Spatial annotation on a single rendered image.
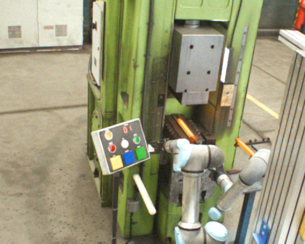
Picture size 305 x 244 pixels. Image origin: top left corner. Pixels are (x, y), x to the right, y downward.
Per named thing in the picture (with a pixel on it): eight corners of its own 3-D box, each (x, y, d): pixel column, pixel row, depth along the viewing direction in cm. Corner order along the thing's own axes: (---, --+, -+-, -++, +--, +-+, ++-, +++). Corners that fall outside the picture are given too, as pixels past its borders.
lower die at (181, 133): (201, 147, 314) (202, 137, 310) (175, 149, 307) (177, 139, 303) (181, 122, 348) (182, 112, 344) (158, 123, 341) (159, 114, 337)
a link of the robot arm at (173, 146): (180, 152, 241) (180, 137, 243) (168, 153, 249) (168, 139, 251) (191, 153, 246) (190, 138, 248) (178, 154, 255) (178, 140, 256)
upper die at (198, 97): (207, 103, 298) (209, 91, 294) (180, 105, 291) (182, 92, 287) (186, 82, 332) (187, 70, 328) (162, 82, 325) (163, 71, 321)
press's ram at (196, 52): (226, 90, 298) (235, 35, 281) (175, 92, 285) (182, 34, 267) (203, 70, 333) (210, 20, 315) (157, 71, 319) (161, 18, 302)
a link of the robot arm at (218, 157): (232, 144, 208) (208, 153, 255) (211, 143, 206) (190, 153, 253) (233, 167, 206) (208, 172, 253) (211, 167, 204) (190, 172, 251)
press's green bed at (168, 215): (205, 242, 355) (212, 197, 334) (163, 250, 342) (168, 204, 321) (182, 203, 400) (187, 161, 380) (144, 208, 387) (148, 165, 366)
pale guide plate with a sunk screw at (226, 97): (230, 106, 321) (234, 85, 313) (220, 106, 318) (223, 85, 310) (229, 104, 322) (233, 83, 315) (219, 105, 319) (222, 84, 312)
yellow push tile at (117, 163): (123, 166, 267) (119, 155, 267) (114, 170, 262) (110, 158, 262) (121, 166, 269) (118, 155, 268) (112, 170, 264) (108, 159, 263)
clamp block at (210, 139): (215, 146, 318) (216, 138, 315) (205, 146, 315) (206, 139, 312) (209, 138, 328) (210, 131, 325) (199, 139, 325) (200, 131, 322)
